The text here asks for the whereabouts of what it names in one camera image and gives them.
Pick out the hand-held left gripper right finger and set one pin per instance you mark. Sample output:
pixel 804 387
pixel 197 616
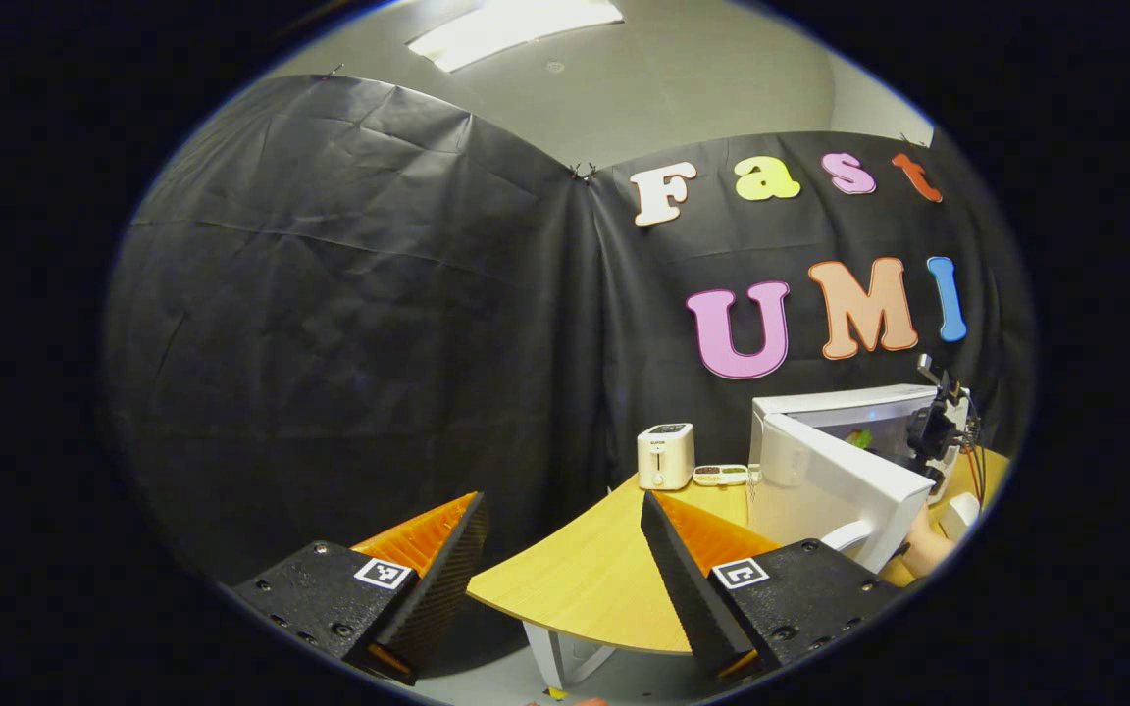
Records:
pixel 688 588

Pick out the ceiling light panel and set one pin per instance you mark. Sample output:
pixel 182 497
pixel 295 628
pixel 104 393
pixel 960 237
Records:
pixel 511 27

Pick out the small white compartment dish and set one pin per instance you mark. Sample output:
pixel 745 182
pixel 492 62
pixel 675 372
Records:
pixel 720 476

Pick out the white microwave oven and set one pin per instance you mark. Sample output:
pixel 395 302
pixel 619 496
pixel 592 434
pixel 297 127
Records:
pixel 820 480

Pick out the white toaster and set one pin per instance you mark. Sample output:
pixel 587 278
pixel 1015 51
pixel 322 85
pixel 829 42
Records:
pixel 665 457

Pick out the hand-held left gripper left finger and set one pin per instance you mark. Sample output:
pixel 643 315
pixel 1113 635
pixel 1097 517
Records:
pixel 442 588

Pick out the black backdrop cloth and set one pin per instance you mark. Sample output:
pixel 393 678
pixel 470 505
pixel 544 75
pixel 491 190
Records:
pixel 330 343

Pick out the white table leg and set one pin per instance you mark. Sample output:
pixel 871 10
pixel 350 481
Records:
pixel 565 657

